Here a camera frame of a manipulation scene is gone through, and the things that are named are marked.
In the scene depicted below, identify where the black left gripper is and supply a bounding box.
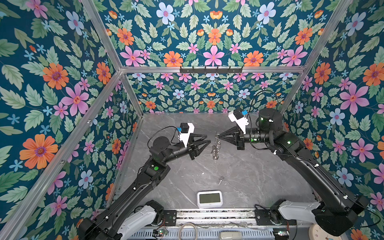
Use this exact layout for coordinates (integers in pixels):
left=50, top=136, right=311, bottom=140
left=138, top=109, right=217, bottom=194
left=162, top=132, right=212, bottom=165

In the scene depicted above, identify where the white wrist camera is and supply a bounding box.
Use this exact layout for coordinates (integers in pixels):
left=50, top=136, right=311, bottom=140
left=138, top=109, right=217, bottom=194
left=177, top=123, right=195, bottom=148
left=228, top=109, right=249, bottom=134

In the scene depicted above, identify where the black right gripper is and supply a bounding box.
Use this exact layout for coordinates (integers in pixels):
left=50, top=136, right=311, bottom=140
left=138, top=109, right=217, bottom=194
left=218, top=126, right=273, bottom=152

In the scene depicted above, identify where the white analog clock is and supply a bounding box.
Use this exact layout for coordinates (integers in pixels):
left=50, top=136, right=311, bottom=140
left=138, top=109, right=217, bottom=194
left=309, top=224, right=342, bottom=240

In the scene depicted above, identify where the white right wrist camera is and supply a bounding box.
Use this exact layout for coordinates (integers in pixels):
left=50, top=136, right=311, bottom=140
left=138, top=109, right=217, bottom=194
left=228, top=109, right=249, bottom=134

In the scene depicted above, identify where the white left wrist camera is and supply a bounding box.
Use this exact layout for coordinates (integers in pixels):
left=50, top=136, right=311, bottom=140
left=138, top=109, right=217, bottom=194
left=177, top=123, right=195, bottom=148

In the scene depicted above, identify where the aluminium frame post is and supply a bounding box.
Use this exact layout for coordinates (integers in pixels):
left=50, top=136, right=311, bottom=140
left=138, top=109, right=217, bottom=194
left=82, top=0, right=144, bottom=119
left=280, top=0, right=353, bottom=115

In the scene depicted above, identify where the aluminium frame post back right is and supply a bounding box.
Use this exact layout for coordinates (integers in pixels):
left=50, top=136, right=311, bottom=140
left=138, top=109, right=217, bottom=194
left=280, top=0, right=353, bottom=115

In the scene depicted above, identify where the steel key holder plate with rings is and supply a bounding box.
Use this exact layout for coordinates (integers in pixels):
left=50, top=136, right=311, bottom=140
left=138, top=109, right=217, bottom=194
left=211, top=134, right=221, bottom=161

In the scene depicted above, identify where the black hook rail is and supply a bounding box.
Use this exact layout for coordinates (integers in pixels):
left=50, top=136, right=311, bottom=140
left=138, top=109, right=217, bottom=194
left=179, top=66, right=243, bottom=75

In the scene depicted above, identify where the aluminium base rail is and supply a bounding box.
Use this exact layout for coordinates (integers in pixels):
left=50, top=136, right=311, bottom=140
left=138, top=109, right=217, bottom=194
left=128, top=207, right=340, bottom=229

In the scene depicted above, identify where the white digital timer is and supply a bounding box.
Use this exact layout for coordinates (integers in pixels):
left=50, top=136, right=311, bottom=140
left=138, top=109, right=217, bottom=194
left=197, top=190, right=224, bottom=209

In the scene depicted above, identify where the aluminium frame post back left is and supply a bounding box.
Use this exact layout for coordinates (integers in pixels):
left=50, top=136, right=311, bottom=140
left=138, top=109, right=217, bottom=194
left=82, top=0, right=144, bottom=119

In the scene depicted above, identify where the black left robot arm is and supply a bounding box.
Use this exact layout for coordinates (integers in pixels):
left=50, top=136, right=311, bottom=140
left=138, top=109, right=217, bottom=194
left=78, top=134, right=211, bottom=240

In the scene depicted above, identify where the coiled white cable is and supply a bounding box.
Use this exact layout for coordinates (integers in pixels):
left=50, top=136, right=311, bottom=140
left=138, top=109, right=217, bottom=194
left=178, top=222, right=199, bottom=240

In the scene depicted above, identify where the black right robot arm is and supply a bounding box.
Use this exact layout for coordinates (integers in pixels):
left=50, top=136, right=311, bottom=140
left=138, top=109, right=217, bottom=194
left=218, top=108, right=369, bottom=237

